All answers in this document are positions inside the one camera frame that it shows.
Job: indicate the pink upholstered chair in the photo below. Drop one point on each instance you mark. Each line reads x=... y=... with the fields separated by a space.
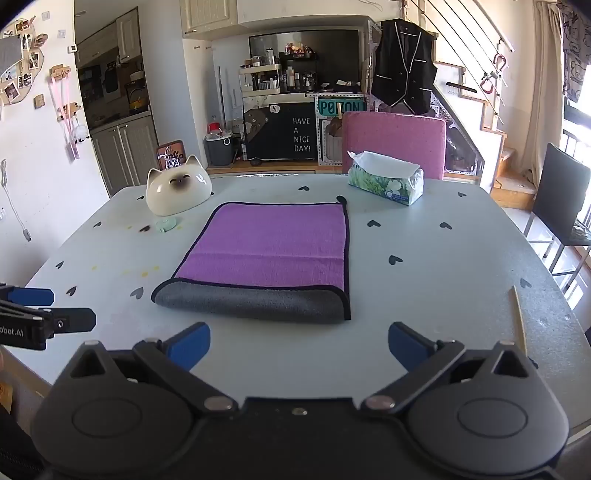
x=395 y=138

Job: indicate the black metal chair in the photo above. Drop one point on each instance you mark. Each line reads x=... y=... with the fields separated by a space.
x=561 y=203

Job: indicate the wooden chopstick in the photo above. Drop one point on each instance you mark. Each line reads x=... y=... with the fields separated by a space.
x=519 y=318

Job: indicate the patterned curtain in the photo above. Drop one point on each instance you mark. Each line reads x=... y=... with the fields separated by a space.
x=575 y=50

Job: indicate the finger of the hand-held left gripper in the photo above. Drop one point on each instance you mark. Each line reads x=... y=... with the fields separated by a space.
x=74 y=319
x=27 y=297

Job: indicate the black letter board cabinet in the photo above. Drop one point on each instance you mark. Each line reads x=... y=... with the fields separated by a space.
x=281 y=131

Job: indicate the white cat-shaped ceramic bowl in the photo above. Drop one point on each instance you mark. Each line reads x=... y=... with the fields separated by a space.
x=178 y=187

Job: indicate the white shelf with bottles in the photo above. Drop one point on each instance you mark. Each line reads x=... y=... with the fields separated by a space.
x=261 y=78

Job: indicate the purple and grey towel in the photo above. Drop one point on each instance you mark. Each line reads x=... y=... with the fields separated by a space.
x=272 y=258

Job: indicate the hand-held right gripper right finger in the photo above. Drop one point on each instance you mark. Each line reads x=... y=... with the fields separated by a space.
x=407 y=344

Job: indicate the grey trash bin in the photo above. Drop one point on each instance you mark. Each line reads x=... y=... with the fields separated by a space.
x=220 y=148

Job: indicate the wooden staircase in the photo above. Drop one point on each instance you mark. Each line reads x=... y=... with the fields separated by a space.
x=480 y=106

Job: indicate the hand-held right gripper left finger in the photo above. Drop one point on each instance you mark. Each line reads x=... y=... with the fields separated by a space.
x=190 y=344

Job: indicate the small mint green object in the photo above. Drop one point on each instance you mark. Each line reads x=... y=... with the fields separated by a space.
x=166 y=225

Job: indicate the grey kitchen cabinet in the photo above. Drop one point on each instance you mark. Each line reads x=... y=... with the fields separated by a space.
x=124 y=150

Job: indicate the black vest with white trim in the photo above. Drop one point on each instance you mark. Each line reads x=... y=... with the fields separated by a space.
x=404 y=64

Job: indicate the green floral tissue box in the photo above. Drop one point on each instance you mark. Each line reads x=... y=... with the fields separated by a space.
x=385 y=177

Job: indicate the teal licence plate sign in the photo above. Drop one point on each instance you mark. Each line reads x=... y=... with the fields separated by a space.
x=340 y=107

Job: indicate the photo collage wall board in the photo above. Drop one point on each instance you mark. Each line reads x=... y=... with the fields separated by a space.
x=18 y=64

